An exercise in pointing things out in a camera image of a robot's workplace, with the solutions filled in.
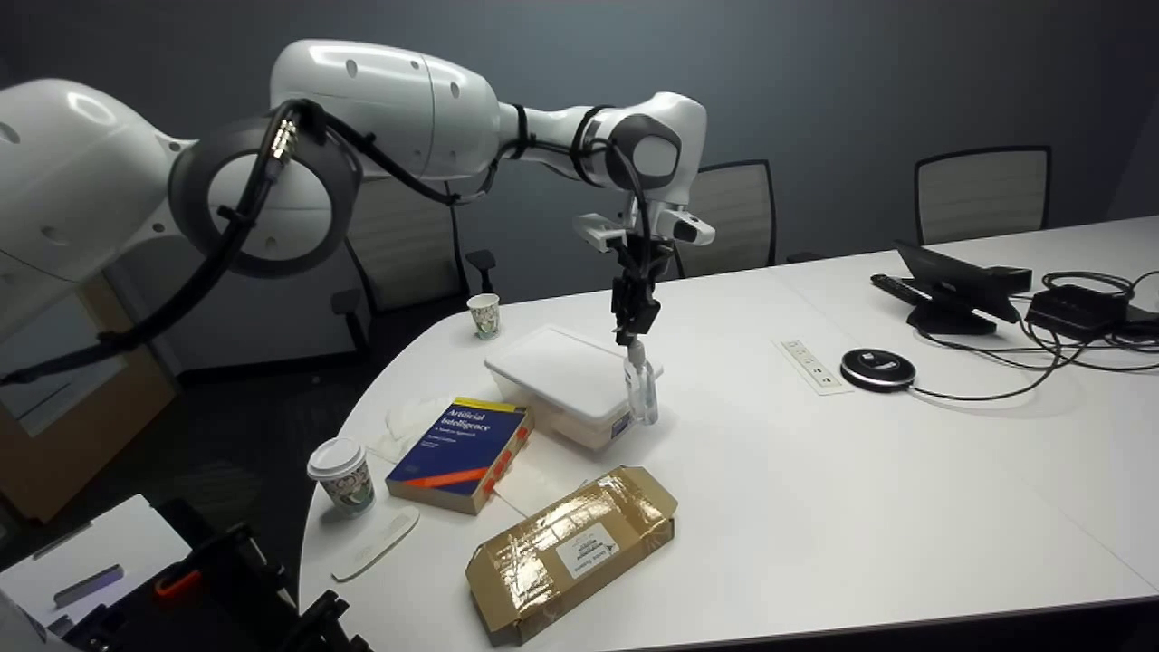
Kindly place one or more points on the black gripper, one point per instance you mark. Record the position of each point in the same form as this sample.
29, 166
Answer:
634, 284

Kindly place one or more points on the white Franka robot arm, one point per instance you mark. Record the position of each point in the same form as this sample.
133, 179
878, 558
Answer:
386, 102

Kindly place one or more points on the white plastic lidded container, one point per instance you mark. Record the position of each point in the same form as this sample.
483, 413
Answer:
561, 381

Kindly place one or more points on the small white paper cup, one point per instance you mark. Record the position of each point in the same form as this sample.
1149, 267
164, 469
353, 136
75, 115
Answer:
488, 316

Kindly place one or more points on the black framed mesh office chair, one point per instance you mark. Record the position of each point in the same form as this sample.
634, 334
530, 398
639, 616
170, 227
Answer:
738, 224
984, 196
402, 272

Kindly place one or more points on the clear plastic sheet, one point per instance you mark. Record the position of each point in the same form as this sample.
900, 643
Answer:
539, 469

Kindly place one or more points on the white remote control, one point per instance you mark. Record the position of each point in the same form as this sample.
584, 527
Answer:
814, 366

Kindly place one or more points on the blue and yellow book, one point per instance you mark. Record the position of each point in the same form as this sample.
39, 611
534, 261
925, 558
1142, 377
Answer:
465, 448

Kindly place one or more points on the taped brown cardboard box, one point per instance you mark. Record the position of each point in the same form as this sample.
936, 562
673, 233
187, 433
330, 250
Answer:
566, 562

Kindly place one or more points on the round black speaker puck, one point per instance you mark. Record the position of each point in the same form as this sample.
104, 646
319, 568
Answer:
878, 370

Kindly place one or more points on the black conference phone stand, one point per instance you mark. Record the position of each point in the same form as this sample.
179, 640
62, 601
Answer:
954, 290

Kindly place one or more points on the paper coffee cup with lid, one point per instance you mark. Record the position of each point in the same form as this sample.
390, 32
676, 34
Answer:
341, 473

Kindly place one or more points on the white paper sheet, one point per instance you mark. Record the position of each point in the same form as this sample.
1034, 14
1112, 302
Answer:
376, 546

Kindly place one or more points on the black power adapter box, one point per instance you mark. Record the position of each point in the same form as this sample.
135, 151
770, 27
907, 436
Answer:
1078, 314

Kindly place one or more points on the white paper box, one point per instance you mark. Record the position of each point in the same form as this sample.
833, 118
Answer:
112, 546

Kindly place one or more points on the wooden door with glass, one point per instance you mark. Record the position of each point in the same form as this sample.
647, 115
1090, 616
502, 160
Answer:
58, 422

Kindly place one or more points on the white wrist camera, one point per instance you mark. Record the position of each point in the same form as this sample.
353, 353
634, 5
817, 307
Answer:
681, 227

